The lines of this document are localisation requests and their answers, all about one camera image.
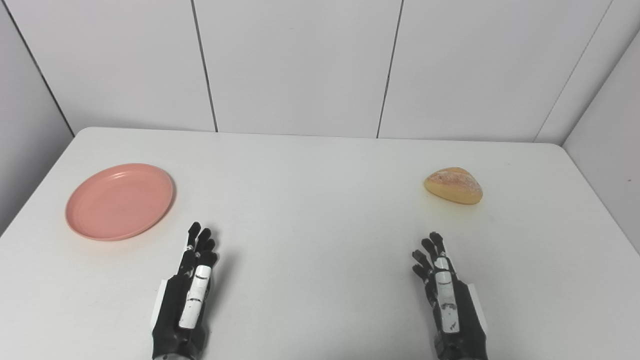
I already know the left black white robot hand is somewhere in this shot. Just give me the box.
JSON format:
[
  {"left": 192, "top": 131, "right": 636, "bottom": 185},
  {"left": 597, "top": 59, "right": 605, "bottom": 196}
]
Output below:
[{"left": 151, "top": 222, "right": 219, "bottom": 360}]

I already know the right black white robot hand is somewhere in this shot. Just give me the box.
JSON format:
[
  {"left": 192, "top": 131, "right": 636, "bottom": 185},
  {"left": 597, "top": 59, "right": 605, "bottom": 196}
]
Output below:
[{"left": 411, "top": 231, "right": 489, "bottom": 360}]

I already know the pink round plate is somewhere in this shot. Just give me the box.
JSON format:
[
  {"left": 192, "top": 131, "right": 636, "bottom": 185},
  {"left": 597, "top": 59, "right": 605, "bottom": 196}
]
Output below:
[{"left": 65, "top": 163, "right": 175, "bottom": 242}]

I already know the bread roll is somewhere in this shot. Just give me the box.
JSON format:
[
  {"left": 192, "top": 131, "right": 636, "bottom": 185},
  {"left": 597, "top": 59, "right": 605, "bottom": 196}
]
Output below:
[{"left": 424, "top": 167, "right": 484, "bottom": 205}]

